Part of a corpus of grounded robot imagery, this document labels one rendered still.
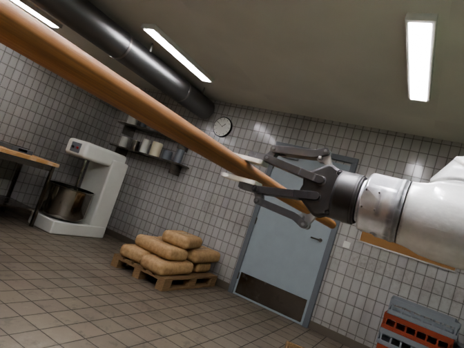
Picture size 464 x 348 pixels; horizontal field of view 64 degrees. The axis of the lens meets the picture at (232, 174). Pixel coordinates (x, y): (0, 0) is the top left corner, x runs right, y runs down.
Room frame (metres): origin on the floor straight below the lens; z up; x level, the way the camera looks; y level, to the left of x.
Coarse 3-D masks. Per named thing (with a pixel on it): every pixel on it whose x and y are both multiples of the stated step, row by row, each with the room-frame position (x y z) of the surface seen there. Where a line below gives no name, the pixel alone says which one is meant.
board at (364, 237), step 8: (360, 232) 4.41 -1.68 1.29; (360, 240) 4.40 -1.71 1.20; (368, 240) 4.36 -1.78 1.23; (376, 240) 4.32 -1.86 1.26; (384, 240) 4.28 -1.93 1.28; (384, 248) 4.27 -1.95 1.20; (392, 248) 4.23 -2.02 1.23; (400, 248) 4.19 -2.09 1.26; (408, 256) 4.14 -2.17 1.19; (416, 256) 4.11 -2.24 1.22; (432, 264) 4.02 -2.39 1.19; (440, 264) 3.99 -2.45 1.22
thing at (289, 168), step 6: (264, 156) 0.61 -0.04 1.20; (270, 156) 0.61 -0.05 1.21; (270, 162) 0.60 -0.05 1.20; (276, 162) 0.60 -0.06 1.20; (282, 162) 0.59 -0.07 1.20; (282, 168) 0.60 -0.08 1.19; (288, 168) 0.59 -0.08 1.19; (294, 168) 0.58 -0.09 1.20; (300, 168) 0.58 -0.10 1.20; (294, 174) 0.60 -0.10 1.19; (300, 174) 0.57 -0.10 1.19; (306, 174) 0.57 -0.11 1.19; (312, 174) 0.56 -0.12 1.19; (312, 180) 0.56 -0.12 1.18; (318, 180) 0.55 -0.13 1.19; (324, 180) 0.55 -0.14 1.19
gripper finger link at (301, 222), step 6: (258, 198) 0.60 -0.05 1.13; (258, 204) 0.60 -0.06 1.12; (264, 204) 0.60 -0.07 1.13; (270, 204) 0.59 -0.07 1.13; (276, 204) 0.59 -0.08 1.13; (276, 210) 0.59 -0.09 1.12; (282, 210) 0.58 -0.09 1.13; (288, 210) 0.58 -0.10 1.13; (288, 216) 0.58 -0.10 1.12; (294, 216) 0.57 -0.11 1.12; (300, 222) 0.57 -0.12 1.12; (306, 222) 0.56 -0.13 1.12
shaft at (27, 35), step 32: (0, 0) 0.25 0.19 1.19; (0, 32) 0.26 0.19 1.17; (32, 32) 0.27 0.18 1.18; (64, 64) 0.30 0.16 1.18; (96, 64) 0.33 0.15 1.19; (96, 96) 0.35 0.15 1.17; (128, 96) 0.36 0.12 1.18; (160, 128) 0.43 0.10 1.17; (192, 128) 0.47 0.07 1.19; (224, 160) 0.56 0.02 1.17
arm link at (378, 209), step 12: (372, 180) 0.50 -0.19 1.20; (384, 180) 0.50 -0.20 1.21; (396, 180) 0.50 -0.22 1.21; (408, 180) 0.50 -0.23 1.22; (360, 192) 0.51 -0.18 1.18; (372, 192) 0.50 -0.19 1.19; (384, 192) 0.49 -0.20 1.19; (396, 192) 0.48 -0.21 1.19; (360, 204) 0.50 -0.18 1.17; (372, 204) 0.49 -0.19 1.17; (384, 204) 0.48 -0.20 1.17; (396, 204) 0.48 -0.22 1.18; (360, 216) 0.50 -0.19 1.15; (372, 216) 0.49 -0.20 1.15; (384, 216) 0.48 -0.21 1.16; (396, 216) 0.48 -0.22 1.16; (360, 228) 0.52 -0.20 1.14; (372, 228) 0.50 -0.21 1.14; (384, 228) 0.49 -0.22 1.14; (396, 228) 0.48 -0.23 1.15
